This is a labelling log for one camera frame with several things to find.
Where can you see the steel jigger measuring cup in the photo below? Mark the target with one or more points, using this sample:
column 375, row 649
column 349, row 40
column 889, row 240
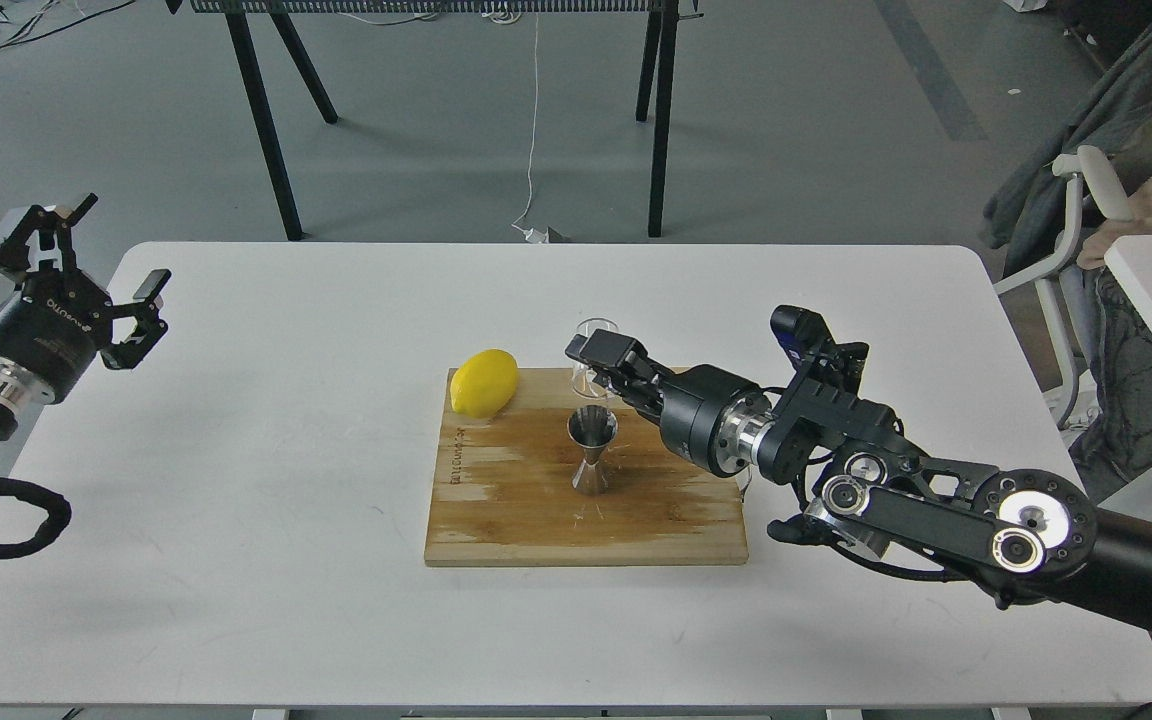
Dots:
column 593, row 428

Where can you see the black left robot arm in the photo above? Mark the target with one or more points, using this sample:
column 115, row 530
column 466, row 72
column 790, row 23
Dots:
column 137, row 326

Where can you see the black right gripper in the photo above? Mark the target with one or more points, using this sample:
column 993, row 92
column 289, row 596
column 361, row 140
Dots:
column 707, row 415

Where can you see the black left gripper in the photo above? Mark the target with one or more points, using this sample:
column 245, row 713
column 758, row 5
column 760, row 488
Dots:
column 41, row 335

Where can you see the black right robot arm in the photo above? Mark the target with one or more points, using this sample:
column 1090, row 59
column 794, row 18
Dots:
column 865, row 490

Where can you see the small clear glass cup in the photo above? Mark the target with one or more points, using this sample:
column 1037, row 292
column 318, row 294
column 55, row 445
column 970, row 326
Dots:
column 582, row 378

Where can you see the black metal table frame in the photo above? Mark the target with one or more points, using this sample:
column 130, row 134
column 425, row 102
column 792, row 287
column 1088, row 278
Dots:
column 463, row 91

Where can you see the yellow lemon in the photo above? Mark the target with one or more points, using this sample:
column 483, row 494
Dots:
column 484, row 384

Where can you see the wooden cutting board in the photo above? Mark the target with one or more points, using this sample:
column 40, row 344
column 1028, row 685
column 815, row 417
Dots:
column 503, row 497

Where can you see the person in beige shirt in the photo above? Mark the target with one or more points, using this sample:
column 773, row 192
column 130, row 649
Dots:
column 1151, row 300

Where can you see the dark grey jacket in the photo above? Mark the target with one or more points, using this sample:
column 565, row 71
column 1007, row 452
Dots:
column 1024, row 215

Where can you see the white office chair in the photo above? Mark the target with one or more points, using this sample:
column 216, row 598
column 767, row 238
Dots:
column 1088, row 174

